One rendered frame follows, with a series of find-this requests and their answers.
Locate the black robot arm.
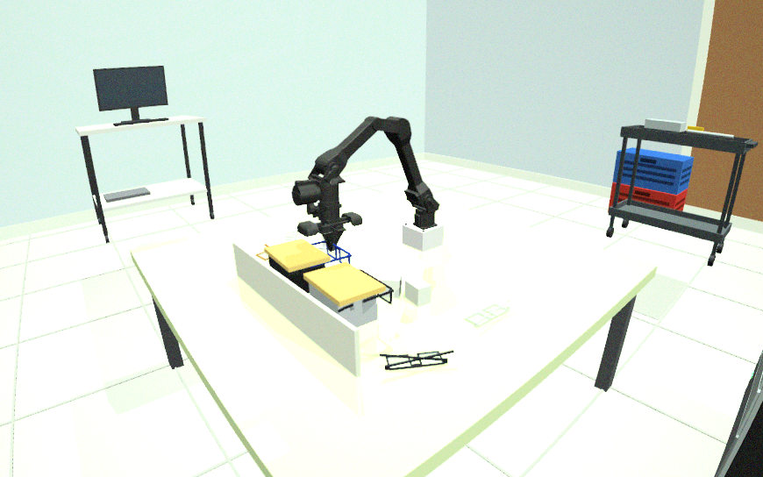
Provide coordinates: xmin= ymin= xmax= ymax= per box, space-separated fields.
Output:
xmin=291 ymin=117 xmax=440 ymax=230

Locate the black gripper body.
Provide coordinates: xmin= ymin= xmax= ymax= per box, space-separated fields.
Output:
xmin=297 ymin=200 xmax=362 ymax=237

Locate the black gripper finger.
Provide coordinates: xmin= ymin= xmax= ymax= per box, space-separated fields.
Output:
xmin=330 ymin=227 xmax=346 ymax=245
xmin=318 ymin=231 xmax=333 ymax=252

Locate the grey flat panel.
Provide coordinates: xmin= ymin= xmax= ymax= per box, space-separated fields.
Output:
xmin=232 ymin=241 xmax=360 ymax=377

